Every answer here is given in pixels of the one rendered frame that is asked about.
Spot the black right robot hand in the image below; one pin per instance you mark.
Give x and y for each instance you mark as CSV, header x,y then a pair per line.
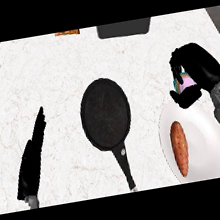
x,y
199,63

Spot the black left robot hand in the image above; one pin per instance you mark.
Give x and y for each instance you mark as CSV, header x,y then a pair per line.
x,y
31,162

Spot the pink frosted cupcake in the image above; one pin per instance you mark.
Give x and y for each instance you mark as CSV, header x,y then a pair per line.
x,y
186,83

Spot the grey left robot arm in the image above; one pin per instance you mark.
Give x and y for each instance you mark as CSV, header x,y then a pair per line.
x,y
32,201

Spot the white plate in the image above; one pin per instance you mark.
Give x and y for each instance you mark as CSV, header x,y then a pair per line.
x,y
202,144

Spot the black frying pan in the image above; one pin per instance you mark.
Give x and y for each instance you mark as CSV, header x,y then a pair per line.
x,y
106,116

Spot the dark grey appliance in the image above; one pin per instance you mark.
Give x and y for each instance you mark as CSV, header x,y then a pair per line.
x,y
124,28

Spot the brown sweet potato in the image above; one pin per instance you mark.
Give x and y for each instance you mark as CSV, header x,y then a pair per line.
x,y
180,148

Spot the orange brown object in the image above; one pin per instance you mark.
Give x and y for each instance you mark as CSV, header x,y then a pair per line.
x,y
67,33

